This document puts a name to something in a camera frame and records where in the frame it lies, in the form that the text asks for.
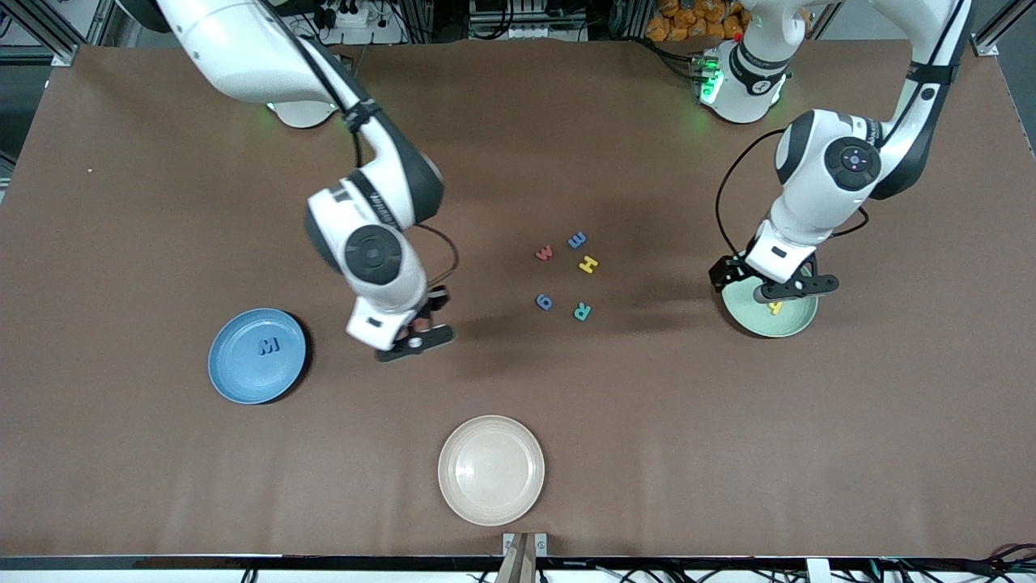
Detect green plate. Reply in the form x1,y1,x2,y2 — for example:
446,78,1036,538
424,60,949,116
720,246,819,339

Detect beige plate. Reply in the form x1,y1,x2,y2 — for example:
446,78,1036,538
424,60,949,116
437,415,546,527

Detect blue plate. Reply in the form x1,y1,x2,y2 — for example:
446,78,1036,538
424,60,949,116
207,308,308,406

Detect pile of orange objects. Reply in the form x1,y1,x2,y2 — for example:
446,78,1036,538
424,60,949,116
645,0,749,43

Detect white power strip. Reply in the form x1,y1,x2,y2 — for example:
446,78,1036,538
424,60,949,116
312,0,405,45

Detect black arm base cables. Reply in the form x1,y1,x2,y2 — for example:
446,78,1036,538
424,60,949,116
627,32,705,86

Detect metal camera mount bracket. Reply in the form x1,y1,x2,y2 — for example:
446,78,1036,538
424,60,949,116
502,532,548,583

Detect black cable bundle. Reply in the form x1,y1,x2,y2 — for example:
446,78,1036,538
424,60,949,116
842,541,1036,583

